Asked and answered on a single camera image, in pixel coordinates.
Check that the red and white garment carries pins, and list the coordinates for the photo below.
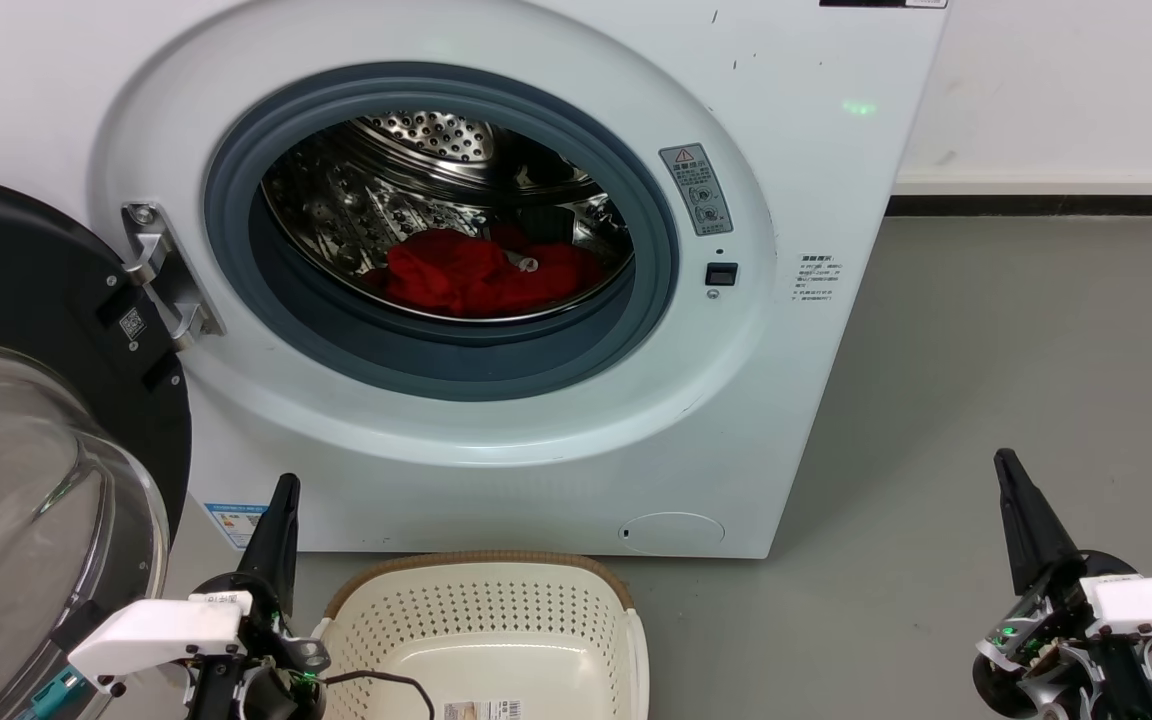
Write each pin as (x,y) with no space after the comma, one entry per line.
(456,275)

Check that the black control panel strip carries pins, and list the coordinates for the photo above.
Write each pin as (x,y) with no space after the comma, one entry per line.
(881,3)

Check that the cream plastic laundry basket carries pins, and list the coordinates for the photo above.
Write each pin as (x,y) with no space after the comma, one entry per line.
(481,620)

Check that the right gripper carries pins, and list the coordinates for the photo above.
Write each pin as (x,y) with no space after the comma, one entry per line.
(1021,670)

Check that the white printed barcode label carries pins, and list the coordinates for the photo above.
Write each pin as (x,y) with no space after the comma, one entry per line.
(482,711)

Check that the black door latch socket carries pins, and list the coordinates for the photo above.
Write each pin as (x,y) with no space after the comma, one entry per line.
(722,274)

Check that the stainless steel washing machine drum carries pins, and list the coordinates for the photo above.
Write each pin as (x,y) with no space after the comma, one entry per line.
(336,200)

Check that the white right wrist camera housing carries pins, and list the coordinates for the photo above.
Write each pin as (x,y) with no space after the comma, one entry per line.
(1151,605)

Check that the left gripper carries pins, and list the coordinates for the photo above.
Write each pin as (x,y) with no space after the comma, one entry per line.
(281,690)

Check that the grey warning sticker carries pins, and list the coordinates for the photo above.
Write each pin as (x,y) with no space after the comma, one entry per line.
(697,190)

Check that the grey rubber door gasket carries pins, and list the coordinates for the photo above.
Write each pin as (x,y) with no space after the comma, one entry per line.
(436,370)

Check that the small printed text label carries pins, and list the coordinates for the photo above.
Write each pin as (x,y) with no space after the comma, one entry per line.
(817,278)

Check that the black washing machine door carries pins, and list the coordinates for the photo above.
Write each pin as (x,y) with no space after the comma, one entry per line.
(26,270)

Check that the white front-load washing machine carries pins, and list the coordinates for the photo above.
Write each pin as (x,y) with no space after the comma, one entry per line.
(496,480)

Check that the silver door hinge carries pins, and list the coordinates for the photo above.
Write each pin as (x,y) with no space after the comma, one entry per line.
(171,285)

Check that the round white filter cover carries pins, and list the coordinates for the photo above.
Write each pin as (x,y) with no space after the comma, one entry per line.
(672,534)

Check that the white QR code sticker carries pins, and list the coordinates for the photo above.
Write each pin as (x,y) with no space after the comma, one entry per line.
(132,324)

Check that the blue energy label sticker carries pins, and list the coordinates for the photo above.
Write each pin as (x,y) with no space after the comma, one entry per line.
(234,525)

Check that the black wall baseboard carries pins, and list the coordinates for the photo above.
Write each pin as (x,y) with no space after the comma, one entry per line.
(1036,205)

